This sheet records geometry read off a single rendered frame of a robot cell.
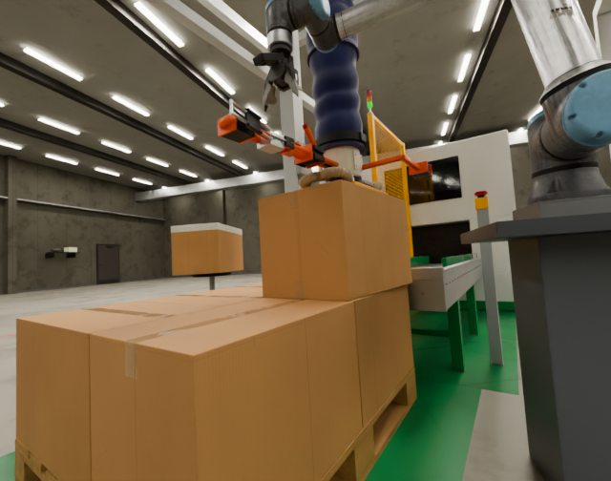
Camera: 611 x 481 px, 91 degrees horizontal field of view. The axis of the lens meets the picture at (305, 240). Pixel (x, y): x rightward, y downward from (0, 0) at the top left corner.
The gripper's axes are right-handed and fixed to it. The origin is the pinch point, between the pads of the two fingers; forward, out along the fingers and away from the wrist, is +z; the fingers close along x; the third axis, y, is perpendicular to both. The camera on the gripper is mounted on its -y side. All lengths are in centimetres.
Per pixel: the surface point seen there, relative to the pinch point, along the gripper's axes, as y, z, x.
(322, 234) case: 10.2, 44.9, -7.3
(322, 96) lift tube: 31.9, -16.6, 2.4
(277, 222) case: 10.8, 38.4, 13.4
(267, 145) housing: -8.1, 16.9, -1.1
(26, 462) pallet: -52, 111, 67
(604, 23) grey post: 365, -177, -148
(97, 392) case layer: -50, 80, 16
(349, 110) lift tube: 37.1, -9.0, -7.8
